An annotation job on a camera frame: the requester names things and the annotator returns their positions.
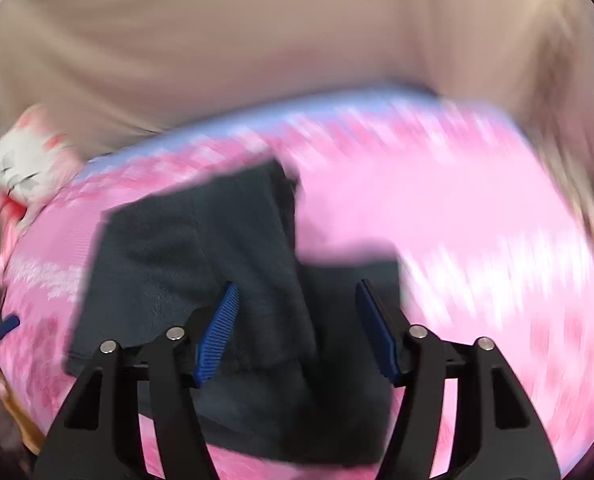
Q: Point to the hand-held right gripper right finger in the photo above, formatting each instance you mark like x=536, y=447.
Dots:
x=377, y=330

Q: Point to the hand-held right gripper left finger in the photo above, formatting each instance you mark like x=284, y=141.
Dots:
x=217, y=330

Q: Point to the dark grey pants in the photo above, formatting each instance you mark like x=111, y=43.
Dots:
x=187, y=250

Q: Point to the pink floral bed sheet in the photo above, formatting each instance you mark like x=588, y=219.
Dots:
x=427, y=210

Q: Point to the white rabbit pillow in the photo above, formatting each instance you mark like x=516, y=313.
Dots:
x=27, y=160

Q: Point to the pale floral blanket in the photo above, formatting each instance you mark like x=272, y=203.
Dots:
x=567, y=135

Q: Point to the beige cloth cover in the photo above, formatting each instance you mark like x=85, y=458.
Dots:
x=227, y=35

